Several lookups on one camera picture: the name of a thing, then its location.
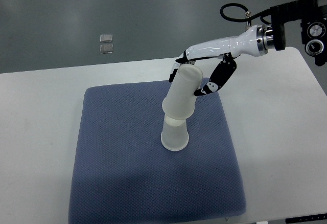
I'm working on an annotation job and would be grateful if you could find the blue fabric mat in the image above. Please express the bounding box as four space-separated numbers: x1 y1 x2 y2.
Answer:
68 81 246 223

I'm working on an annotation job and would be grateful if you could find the white paper cup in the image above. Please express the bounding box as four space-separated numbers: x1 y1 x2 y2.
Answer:
160 115 189 151
162 64 203 120

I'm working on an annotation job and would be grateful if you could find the black bar under table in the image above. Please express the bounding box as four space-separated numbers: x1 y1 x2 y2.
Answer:
285 213 326 223

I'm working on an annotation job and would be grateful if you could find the white paper cup on mat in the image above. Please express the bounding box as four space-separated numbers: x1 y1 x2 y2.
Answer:
160 115 189 151

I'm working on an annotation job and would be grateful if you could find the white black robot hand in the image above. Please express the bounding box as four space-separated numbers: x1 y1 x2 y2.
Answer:
169 25 267 97

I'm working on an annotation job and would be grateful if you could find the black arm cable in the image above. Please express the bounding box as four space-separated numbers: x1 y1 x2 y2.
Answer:
220 3 272 28

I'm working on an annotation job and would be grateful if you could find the upper metal floor plate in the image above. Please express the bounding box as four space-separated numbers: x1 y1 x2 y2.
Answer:
100 33 113 43

